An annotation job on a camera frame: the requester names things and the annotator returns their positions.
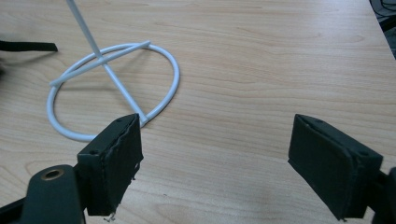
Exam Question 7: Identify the dark cables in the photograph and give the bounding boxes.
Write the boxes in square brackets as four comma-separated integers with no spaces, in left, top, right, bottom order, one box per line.
[369,0,396,60]

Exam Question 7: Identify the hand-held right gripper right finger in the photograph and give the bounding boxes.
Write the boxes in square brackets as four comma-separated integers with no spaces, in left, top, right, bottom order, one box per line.
[287,113,384,221]

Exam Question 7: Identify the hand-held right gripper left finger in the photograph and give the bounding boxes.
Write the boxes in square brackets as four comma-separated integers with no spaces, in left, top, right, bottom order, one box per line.
[77,113,145,217]

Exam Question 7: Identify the white metal stand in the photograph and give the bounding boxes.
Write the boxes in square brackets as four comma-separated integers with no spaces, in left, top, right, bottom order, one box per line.
[46,0,181,143]

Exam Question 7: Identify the black strap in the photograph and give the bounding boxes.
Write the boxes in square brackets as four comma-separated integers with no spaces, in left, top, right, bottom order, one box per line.
[0,39,59,53]

